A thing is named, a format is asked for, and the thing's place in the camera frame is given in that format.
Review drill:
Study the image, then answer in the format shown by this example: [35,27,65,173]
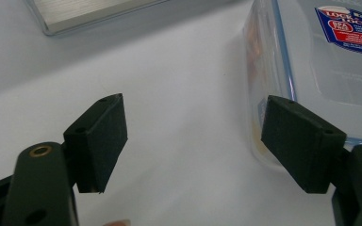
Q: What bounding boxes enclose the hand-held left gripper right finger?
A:
[260,95,362,226]

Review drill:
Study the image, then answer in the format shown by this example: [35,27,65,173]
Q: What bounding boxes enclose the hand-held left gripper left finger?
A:
[1,92,129,226]

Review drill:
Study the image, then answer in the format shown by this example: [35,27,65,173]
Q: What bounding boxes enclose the clear plastic food container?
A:
[243,0,362,170]

